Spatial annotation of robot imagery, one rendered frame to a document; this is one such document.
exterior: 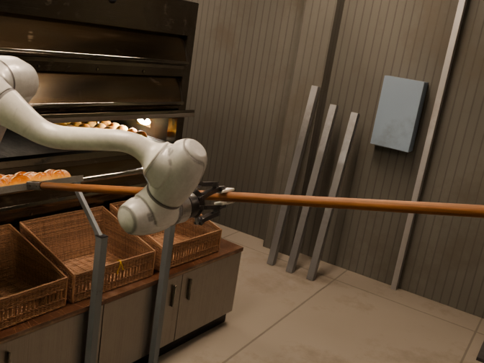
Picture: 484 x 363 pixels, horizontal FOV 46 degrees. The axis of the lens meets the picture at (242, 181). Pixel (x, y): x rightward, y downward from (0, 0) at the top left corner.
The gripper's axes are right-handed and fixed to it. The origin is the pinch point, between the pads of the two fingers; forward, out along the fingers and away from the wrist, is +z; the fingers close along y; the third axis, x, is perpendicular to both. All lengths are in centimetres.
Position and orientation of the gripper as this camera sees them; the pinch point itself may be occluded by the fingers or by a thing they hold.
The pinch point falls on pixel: (225, 196)
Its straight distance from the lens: 174.1
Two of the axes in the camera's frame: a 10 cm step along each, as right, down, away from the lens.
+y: 0.4, 9.9, 1.2
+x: 8.2, 0.3, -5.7
